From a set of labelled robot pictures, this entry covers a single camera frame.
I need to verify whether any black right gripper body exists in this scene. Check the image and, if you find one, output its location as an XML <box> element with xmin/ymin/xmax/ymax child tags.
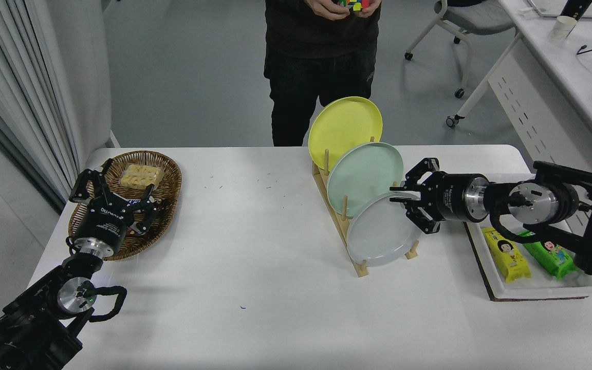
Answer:
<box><xmin>430</xmin><ymin>172</ymin><xmax>475</xmax><ymax>223</ymax></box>

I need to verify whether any white paper cup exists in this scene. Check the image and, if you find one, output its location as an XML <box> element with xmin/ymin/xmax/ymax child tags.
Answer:
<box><xmin>549</xmin><ymin>16</ymin><xmax>578</xmax><ymax>42</ymax></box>

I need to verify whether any clear pack of yellow snacks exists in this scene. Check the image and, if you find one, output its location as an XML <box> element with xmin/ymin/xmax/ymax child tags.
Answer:
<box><xmin>119</xmin><ymin>163</ymin><xmax>165</xmax><ymax>189</ymax></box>

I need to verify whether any person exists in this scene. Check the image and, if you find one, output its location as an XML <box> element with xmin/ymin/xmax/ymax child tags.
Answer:
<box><xmin>264</xmin><ymin>0</ymin><xmax>382</xmax><ymax>147</ymax></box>

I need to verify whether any green snack bar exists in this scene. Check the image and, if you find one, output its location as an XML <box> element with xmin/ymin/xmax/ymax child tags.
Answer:
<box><xmin>517</xmin><ymin>230</ymin><xmax>577</xmax><ymax>281</ymax></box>

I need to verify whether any pale green plate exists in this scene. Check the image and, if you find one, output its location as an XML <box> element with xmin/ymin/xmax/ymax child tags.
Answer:
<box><xmin>326</xmin><ymin>142</ymin><xmax>404</xmax><ymax>217</ymax></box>

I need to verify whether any grey office chair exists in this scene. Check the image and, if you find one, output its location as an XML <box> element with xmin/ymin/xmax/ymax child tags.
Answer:
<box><xmin>404</xmin><ymin>0</ymin><xmax>523</xmax><ymax>99</ymax></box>

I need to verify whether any brown wicker basket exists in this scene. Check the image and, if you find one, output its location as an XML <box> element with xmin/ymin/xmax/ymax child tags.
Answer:
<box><xmin>68</xmin><ymin>150</ymin><xmax>182</xmax><ymax>261</ymax></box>

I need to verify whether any wooden plate rack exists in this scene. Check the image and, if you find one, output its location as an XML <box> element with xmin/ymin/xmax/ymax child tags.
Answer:
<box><xmin>312</xmin><ymin>136</ymin><xmax>419</xmax><ymax>279</ymax></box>

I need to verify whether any yellow snack bar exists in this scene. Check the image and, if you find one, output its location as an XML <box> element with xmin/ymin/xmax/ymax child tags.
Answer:
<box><xmin>482</xmin><ymin>227</ymin><xmax>532</xmax><ymax>284</ymax></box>

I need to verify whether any white curtain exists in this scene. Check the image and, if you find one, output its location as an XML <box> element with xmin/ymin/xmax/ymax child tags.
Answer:
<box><xmin>0</xmin><ymin>0</ymin><xmax>83</xmax><ymax>211</ymax></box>

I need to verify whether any person's left hand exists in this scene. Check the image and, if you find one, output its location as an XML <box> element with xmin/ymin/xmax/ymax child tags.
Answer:
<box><xmin>351</xmin><ymin>0</ymin><xmax>382</xmax><ymax>19</ymax></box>

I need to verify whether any grey plate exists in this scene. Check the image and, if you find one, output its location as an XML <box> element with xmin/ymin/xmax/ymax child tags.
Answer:
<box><xmin>346</xmin><ymin>192</ymin><xmax>427</xmax><ymax>267</ymax></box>

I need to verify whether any yellow plate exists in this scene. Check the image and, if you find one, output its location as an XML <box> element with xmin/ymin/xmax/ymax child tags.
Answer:
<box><xmin>308</xmin><ymin>96</ymin><xmax>383</xmax><ymax>171</ymax></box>

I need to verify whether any black tall object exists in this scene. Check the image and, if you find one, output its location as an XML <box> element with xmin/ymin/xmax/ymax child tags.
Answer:
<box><xmin>560</xmin><ymin>0</ymin><xmax>592</xmax><ymax>21</ymax></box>

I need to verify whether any white tray with dark base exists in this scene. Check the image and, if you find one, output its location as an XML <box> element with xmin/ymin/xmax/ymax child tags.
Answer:
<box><xmin>460</xmin><ymin>173</ymin><xmax>592</xmax><ymax>302</ymax></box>

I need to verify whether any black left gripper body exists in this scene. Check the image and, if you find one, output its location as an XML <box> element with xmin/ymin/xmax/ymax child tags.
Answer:
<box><xmin>72</xmin><ymin>199</ymin><xmax>138</xmax><ymax>255</ymax></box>

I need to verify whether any white office desk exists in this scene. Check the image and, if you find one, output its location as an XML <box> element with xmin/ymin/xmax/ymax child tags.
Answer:
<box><xmin>445</xmin><ymin>0</ymin><xmax>592</xmax><ymax>299</ymax></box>

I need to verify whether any person's right hand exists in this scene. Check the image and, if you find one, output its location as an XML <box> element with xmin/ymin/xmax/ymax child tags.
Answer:
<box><xmin>304</xmin><ymin>0</ymin><xmax>350</xmax><ymax>21</ymax></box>

